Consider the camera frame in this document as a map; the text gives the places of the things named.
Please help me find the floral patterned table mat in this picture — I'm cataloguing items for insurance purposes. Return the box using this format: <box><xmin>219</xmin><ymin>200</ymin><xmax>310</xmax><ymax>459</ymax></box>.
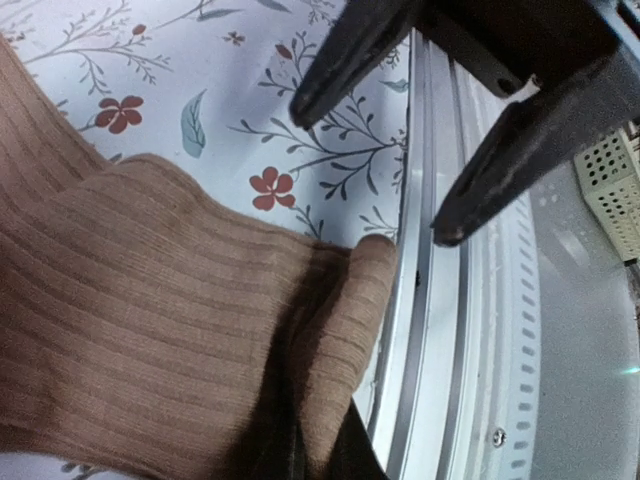
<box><xmin>1</xmin><ymin>1</ymin><xmax>409</xmax><ymax>479</ymax></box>

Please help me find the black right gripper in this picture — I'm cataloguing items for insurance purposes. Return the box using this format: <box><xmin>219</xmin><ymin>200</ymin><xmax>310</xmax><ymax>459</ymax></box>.
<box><xmin>415</xmin><ymin>1</ymin><xmax>639</xmax><ymax>246</ymax></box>

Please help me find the tan ribbed sock pair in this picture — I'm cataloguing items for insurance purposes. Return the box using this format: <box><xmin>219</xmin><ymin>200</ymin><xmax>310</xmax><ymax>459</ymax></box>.
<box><xmin>1</xmin><ymin>44</ymin><xmax>396</xmax><ymax>479</ymax></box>

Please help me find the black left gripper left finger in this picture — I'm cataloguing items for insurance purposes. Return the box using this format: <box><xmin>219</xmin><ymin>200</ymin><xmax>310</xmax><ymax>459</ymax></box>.
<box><xmin>234</xmin><ymin>249</ymin><xmax>350</xmax><ymax>479</ymax></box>

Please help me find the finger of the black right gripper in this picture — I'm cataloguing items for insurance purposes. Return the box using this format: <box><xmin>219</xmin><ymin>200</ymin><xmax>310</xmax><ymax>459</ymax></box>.
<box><xmin>289</xmin><ymin>0</ymin><xmax>425</xmax><ymax>129</ymax></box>

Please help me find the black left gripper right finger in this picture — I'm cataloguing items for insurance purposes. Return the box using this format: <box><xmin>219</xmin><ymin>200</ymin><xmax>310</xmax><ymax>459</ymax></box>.
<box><xmin>329</xmin><ymin>401</ymin><xmax>388</xmax><ymax>480</ymax></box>

